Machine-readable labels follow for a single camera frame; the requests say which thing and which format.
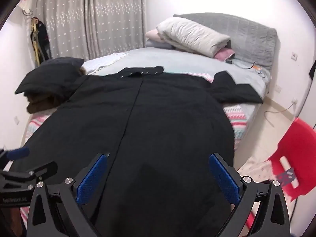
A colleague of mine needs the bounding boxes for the large black coat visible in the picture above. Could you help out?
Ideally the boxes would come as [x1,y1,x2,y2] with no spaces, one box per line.
[9,65,264,237]

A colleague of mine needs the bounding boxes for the hanging dark clothes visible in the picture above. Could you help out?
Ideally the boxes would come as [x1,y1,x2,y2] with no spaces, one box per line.
[30,17,51,67]

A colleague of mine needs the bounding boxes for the folded brown garment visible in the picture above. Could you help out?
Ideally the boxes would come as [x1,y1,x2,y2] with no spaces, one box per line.
[23,67,86,114]

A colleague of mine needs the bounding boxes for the patterned pink green blanket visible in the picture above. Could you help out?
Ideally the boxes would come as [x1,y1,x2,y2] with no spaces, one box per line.
[19,71,249,228]

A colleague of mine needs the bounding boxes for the red plastic chair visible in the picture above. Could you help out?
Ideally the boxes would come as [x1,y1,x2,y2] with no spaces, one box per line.
[238,118,315,236]

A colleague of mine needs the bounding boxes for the folded black quilted jacket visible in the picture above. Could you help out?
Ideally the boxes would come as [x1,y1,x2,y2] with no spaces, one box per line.
[15,57,85,96]

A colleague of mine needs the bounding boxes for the pink pillow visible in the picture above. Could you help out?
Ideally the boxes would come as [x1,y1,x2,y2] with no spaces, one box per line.
[214,47,235,62]

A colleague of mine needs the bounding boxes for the light grey bed sheet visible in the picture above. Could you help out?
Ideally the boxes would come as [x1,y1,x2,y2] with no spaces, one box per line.
[81,47,271,119]

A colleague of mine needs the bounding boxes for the grey padded headboard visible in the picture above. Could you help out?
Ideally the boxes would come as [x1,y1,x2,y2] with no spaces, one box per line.
[174,13,277,71]

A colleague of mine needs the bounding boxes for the grey dotted curtain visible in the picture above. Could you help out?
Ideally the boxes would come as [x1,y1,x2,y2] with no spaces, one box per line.
[32,0,145,60]

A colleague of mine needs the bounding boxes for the pink folded cloth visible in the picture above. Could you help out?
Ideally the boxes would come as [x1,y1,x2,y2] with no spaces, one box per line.
[145,29,165,43]

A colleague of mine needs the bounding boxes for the folded cream duvet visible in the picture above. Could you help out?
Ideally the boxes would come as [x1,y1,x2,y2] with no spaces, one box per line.
[156,17,230,58]

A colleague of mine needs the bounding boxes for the white cable on floor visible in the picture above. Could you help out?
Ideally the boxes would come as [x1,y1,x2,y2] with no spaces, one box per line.
[263,101,297,129]

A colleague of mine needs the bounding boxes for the wall power socket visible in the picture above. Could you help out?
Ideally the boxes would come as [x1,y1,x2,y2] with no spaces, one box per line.
[291,53,297,61]

